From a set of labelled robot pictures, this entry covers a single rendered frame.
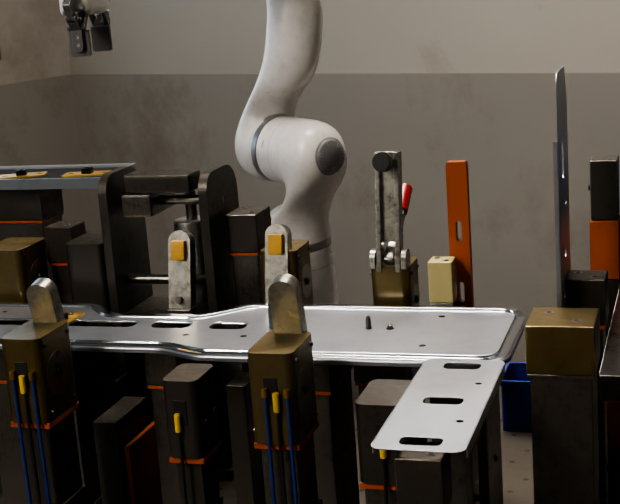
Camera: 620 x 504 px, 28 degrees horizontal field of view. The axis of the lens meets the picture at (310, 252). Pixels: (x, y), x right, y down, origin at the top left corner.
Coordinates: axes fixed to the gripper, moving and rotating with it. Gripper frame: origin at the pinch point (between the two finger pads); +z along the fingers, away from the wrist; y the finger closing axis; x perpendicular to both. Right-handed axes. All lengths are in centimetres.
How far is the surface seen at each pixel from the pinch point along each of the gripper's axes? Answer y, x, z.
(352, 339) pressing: 32, 44, 38
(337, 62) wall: -235, -4, 26
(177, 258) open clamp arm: 11.8, 14.3, 31.5
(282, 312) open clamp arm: 44, 38, 31
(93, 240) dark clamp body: 4.3, -1.8, 30.0
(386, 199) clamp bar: 12, 47, 24
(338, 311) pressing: 19, 40, 38
